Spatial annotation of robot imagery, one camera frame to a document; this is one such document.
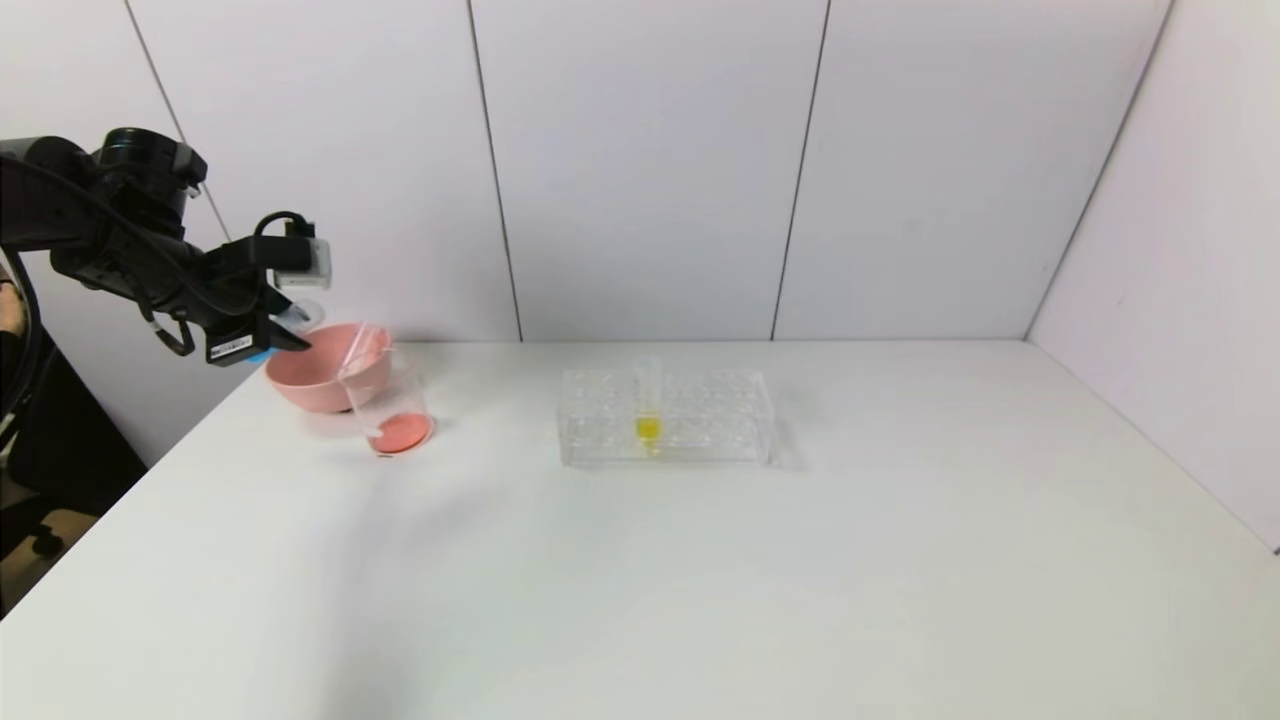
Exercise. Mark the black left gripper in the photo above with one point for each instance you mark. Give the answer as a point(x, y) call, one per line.
point(236, 343)

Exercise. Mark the test tube with blue pigment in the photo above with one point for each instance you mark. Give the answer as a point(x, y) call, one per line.
point(308, 315)

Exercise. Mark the test tube with red pigment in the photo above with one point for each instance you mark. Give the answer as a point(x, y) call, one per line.
point(362, 345)

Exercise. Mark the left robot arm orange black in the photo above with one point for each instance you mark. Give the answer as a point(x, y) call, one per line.
point(110, 250)

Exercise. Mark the test tube with yellow pigment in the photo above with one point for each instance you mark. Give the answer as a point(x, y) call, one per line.
point(648, 430)

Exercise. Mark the clear acrylic test tube rack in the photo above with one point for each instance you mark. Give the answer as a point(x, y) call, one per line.
point(745, 440)

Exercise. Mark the pink bowl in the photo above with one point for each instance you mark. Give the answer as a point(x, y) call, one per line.
point(310, 380)

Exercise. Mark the clear glass beaker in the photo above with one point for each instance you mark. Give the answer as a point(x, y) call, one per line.
point(400, 432)

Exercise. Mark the black chair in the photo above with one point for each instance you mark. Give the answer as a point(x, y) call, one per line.
point(60, 450)

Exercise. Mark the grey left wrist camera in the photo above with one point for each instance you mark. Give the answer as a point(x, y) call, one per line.
point(305, 262)

